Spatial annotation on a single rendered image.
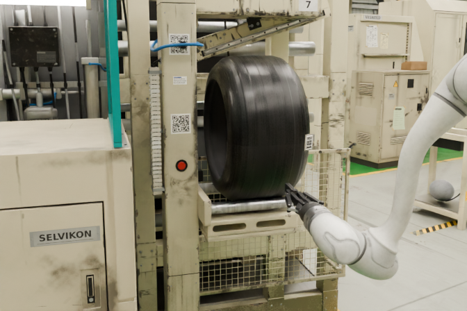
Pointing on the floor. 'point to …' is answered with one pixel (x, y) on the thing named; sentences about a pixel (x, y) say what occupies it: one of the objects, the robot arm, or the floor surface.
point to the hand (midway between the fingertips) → (290, 190)
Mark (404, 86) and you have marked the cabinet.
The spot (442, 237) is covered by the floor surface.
